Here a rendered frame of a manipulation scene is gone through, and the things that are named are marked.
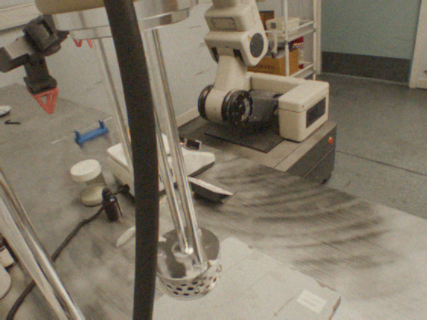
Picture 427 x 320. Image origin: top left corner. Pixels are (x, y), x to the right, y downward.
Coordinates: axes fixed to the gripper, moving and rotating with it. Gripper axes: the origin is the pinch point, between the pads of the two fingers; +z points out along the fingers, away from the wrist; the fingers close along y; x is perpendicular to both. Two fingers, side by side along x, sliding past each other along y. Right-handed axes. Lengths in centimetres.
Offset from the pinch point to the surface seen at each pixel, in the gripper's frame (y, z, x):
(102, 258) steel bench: 55, 5, -10
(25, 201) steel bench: 24.7, 9.0, -15.9
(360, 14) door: -57, 18, 289
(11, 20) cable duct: -106, -8, 16
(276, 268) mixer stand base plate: 77, 1, 8
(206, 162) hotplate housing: 47, 3, 19
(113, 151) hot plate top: 36.4, -2.1, 2.9
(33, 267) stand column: 78, -23, -19
